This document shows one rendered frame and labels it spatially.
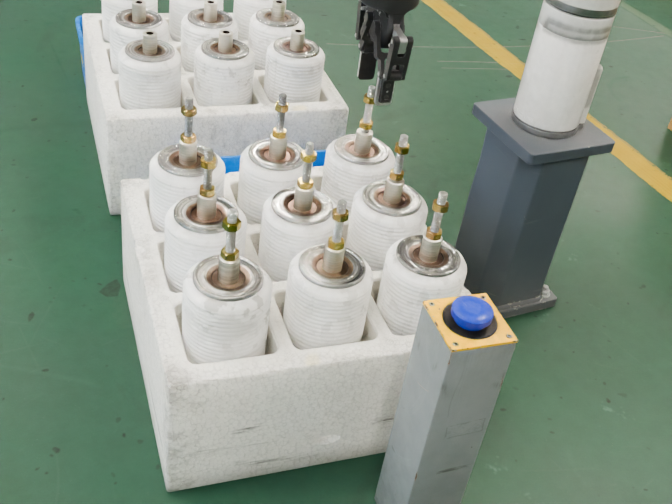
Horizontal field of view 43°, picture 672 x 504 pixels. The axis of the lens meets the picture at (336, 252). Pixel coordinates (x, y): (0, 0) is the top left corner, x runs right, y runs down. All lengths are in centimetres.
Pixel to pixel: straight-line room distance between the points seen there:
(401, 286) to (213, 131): 52
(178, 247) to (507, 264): 51
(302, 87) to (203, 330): 60
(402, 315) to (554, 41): 40
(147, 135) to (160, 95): 6
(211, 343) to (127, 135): 52
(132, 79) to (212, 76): 12
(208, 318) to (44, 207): 62
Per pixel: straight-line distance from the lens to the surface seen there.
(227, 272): 91
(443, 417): 86
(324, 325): 95
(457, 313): 81
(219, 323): 91
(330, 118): 143
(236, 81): 138
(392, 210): 106
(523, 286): 133
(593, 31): 115
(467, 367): 82
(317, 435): 103
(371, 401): 102
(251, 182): 112
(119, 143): 137
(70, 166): 157
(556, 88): 117
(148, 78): 135
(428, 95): 192
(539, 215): 125
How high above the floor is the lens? 84
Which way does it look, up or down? 37 degrees down
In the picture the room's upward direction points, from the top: 9 degrees clockwise
